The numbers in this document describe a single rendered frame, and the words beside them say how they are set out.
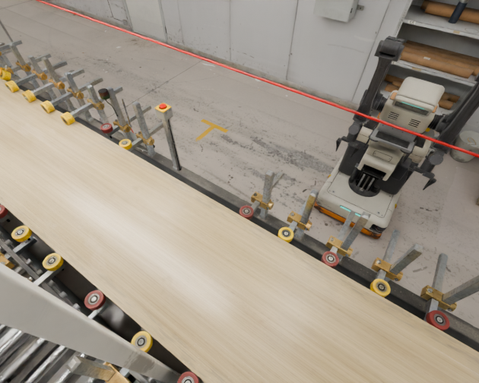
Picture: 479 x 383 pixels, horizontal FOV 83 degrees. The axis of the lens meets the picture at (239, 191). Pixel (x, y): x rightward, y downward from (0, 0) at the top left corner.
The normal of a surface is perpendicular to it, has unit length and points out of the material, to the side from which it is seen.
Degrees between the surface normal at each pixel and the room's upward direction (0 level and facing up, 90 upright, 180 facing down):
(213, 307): 0
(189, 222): 0
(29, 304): 90
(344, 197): 0
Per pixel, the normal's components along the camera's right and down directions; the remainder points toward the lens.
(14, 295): 0.83, 0.44
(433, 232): 0.01, -0.62
